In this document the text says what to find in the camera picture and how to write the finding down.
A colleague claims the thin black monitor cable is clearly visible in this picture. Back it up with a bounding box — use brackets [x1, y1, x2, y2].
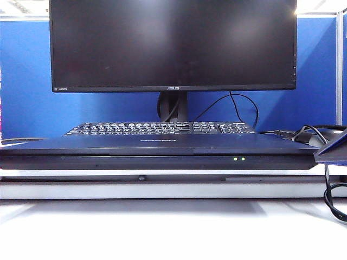
[194, 91, 259, 128]

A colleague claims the black Hasee laptop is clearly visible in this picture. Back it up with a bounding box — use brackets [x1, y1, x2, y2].
[0, 134, 320, 171]

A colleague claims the black grey computer mouse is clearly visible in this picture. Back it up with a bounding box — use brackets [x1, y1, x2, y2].
[308, 129, 347, 149]

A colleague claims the black plug cable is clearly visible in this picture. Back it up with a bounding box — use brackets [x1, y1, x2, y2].
[257, 129, 299, 137]

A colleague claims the black monitor stand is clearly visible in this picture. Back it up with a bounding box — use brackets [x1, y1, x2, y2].
[156, 91, 189, 123]

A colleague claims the blue office partition panel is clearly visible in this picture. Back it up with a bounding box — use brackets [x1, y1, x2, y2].
[0, 17, 338, 140]

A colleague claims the thick black looping cable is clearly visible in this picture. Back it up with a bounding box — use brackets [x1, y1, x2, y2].
[294, 124, 347, 222]

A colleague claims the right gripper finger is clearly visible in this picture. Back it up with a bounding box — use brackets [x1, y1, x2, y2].
[313, 136, 347, 165]

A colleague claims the dark table edge rail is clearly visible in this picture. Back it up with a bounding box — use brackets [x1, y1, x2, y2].
[0, 174, 347, 183]

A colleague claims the silver partition post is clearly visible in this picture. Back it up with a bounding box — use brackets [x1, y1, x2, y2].
[335, 10, 344, 126]

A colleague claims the black ASUS monitor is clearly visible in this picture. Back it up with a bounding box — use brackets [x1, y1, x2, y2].
[48, 0, 298, 94]

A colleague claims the dark grey laptop cable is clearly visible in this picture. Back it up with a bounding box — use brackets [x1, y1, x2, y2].
[0, 137, 49, 146]

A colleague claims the black desktop keyboard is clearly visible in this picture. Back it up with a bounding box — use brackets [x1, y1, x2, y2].
[62, 121, 257, 137]

